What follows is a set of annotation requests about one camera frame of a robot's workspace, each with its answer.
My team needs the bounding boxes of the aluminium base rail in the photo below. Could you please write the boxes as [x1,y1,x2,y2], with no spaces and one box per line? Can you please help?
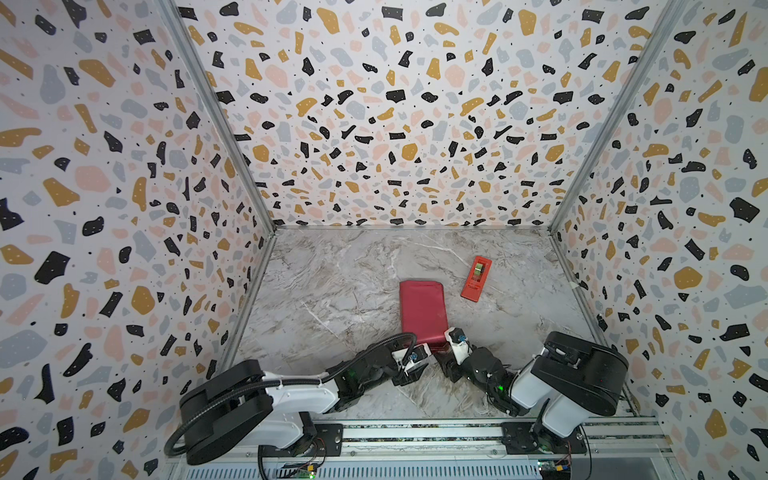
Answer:
[161,417,685,479]

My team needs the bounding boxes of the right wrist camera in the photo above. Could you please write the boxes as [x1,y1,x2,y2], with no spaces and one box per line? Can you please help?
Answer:
[445,327,473,366]

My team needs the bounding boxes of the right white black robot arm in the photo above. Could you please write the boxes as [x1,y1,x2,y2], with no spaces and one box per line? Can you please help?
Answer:
[435,328,629,439]

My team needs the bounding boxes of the black corrugated cable conduit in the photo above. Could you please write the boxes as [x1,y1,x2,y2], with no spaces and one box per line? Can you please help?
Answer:
[163,331,418,458]

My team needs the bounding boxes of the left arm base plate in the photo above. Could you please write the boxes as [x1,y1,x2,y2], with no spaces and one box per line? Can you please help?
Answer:
[262,423,344,458]

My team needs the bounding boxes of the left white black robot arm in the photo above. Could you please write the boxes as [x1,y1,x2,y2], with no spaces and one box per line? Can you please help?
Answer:
[164,333,431,465]

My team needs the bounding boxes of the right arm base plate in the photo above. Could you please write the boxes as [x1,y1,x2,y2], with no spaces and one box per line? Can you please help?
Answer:
[501,399,588,456]

